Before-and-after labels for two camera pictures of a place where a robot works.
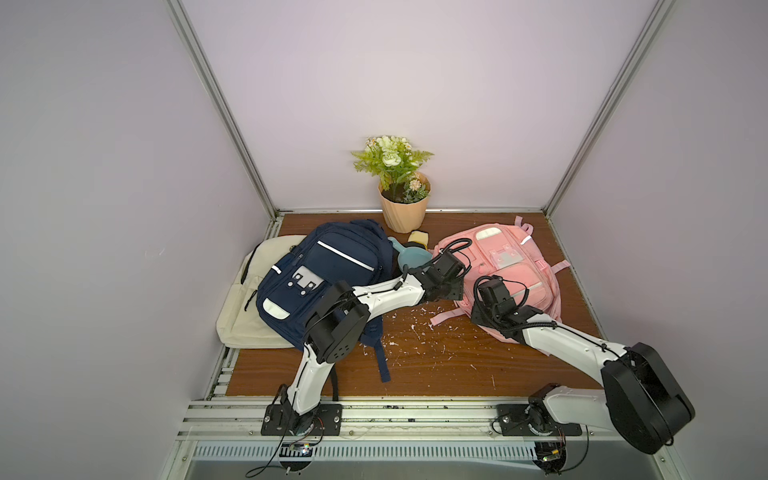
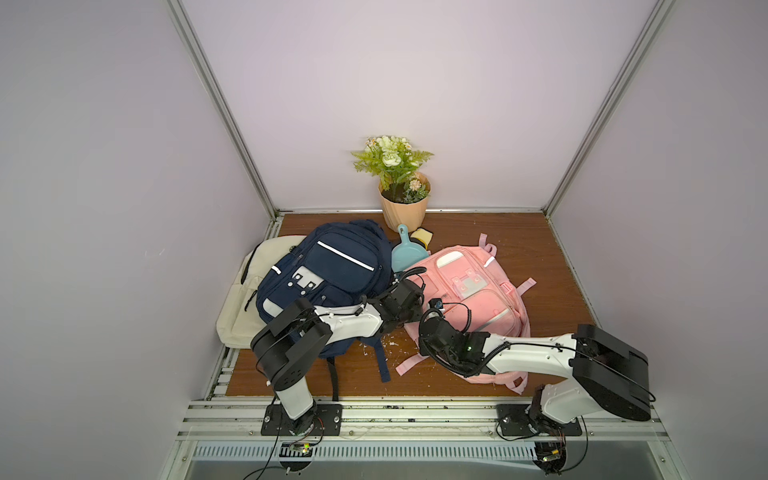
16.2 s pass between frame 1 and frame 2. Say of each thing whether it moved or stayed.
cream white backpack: stayed
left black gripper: moved
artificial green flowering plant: stayed
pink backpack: moved
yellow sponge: stayed
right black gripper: moved
